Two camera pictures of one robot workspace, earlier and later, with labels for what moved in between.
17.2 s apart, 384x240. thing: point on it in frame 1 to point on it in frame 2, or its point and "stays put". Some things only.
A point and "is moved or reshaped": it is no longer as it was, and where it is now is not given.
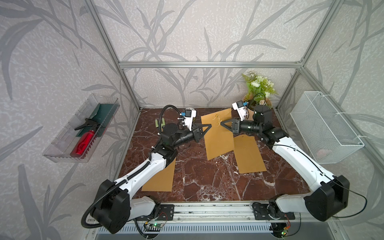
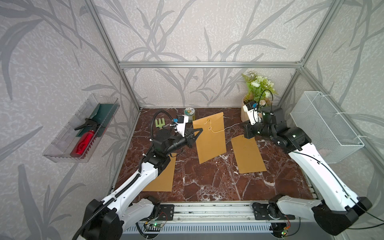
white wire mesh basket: (329, 138) stays put
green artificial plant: (258, 88) stays put
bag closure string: (219, 121) to (221, 131)
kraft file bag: (163, 181) stays put
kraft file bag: (249, 157) stays put
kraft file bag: (219, 139) is moved or reshaped
